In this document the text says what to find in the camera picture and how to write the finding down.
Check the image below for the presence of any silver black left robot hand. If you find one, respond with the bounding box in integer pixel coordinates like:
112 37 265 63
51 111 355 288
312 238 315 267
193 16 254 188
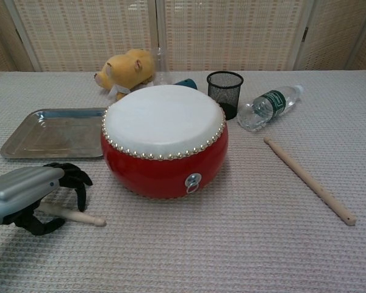
0 162 93 237

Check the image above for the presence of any wooden drumstick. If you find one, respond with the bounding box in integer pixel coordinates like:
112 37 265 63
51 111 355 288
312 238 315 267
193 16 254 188
263 136 357 226
38 202 107 227

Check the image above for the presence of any rectangular metal tray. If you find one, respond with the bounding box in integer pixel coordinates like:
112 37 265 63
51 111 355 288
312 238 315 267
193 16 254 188
0 107 107 161

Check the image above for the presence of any red drum white skin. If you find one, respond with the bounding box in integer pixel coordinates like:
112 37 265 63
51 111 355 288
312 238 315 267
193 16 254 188
100 85 226 201

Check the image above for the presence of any yellow plush toy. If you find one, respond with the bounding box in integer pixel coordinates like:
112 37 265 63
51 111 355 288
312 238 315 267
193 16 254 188
93 48 156 101

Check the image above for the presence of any clear plastic cup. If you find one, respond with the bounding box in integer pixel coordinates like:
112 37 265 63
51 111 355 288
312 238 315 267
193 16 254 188
151 47 174 88

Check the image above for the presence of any white woven tablecloth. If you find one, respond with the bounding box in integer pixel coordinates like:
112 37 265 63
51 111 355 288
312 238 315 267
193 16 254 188
0 70 366 293

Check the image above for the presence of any teal cylinder with holes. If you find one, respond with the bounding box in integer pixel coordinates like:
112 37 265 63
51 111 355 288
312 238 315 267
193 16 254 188
173 78 199 91

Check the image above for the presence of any black mesh pen holder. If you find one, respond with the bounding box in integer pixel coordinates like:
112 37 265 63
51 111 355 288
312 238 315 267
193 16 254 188
206 70 244 121

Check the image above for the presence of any woven folding screen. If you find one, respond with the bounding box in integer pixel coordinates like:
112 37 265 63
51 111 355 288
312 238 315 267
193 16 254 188
0 0 366 74

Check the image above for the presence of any clear water bottle green label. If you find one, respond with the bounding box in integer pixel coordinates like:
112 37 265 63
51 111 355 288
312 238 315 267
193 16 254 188
237 84 304 132

